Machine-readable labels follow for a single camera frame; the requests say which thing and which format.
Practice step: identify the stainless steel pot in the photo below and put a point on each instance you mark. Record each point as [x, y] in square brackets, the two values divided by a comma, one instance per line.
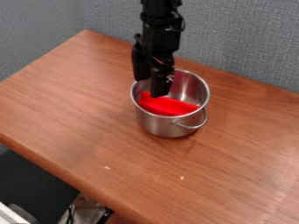
[190, 89]

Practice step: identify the red rectangular block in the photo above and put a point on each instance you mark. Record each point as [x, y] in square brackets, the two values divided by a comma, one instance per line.
[165, 106]

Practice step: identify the white object at corner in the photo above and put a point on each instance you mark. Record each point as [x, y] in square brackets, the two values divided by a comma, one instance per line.
[10, 217]

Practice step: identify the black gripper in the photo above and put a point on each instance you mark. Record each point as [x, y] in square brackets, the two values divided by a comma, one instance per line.
[157, 43]

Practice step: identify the grey table leg bracket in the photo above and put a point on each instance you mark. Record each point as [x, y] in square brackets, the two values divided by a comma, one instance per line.
[84, 211]

